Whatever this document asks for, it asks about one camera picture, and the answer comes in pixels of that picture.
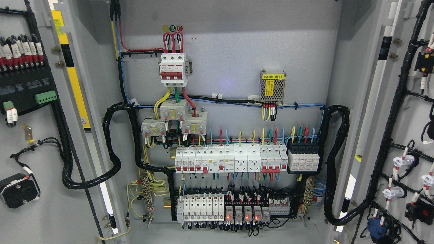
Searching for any white socket breaker row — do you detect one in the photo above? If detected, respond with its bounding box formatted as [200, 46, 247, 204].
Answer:
[175, 143, 289, 174]

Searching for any red white main breaker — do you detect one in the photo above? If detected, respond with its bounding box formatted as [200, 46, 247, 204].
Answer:
[159, 54, 191, 87]

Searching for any grey current transformer left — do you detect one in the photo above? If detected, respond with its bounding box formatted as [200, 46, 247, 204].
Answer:
[141, 118, 169, 138]

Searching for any grey current transformer top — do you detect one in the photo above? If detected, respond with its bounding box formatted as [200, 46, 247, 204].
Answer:
[160, 99, 188, 121]

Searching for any grey cabinet door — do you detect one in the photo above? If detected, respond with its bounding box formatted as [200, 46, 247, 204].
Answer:
[1, 0, 129, 244]
[323, 0, 433, 244]

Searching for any black digital power meter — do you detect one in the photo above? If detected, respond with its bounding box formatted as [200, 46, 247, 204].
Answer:
[0, 65, 57, 115]

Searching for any metal mesh power supply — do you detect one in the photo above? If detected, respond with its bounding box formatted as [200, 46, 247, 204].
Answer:
[259, 69, 286, 103]

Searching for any lower white breaker row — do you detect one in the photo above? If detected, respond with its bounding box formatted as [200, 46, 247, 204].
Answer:
[176, 193, 225, 224]

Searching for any grey current transformer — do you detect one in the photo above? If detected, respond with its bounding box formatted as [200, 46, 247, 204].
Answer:
[182, 111, 208, 135]
[141, 118, 169, 138]
[160, 99, 188, 121]

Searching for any relay row with red leds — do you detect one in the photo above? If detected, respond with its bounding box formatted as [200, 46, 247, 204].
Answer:
[223, 203, 291, 227]

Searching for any black surge protector block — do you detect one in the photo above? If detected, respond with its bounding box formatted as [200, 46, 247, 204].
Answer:
[287, 141, 320, 174]

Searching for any grey current transformer right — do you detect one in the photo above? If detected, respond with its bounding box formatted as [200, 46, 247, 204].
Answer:
[182, 111, 208, 135]

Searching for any black left cable loom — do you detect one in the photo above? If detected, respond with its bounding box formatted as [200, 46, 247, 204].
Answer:
[61, 102, 175, 190]

